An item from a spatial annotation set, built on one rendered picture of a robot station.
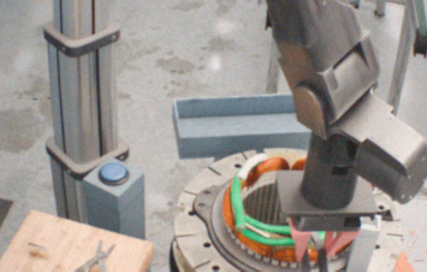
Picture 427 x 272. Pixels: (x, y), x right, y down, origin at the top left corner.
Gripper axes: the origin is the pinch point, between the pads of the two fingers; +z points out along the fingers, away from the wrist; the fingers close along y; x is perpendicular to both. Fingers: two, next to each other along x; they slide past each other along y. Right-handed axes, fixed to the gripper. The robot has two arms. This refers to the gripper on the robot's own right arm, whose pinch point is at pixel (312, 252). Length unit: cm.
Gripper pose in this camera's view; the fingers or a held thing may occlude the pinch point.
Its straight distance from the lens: 82.8
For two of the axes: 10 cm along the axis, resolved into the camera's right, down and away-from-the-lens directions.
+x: -0.4, -6.1, 8.0
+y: 10.0, 0.3, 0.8
